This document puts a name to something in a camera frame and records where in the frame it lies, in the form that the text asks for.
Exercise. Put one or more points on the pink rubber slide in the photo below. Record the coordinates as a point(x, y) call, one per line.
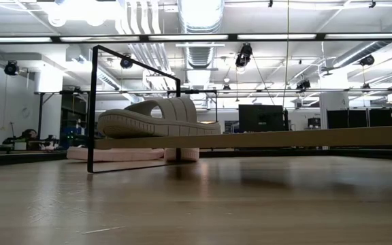
point(114, 154)
point(189, 154)

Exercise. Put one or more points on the grey rubber slide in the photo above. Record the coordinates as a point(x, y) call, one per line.
point(141, 126)

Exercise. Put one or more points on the wooden shelf with black frame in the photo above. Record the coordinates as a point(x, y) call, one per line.
point(284, 137)

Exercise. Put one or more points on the black monitor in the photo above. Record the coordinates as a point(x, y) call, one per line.
point(357, 118)
point(337, 119)
point(383, 117)
point(260, 118)

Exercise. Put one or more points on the black ceiling-hung reel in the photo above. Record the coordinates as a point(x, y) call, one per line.
point(126, 62)
point(367, 60)
point(303, 84)
point(11, 68)
point(243, 56)

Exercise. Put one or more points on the black beam with light strips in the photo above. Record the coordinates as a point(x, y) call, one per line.
point(144, 37)

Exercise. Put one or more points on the person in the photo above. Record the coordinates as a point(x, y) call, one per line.
point(29, 134)

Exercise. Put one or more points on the silver ventilation duct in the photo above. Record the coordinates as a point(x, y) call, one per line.
point(200, 17)

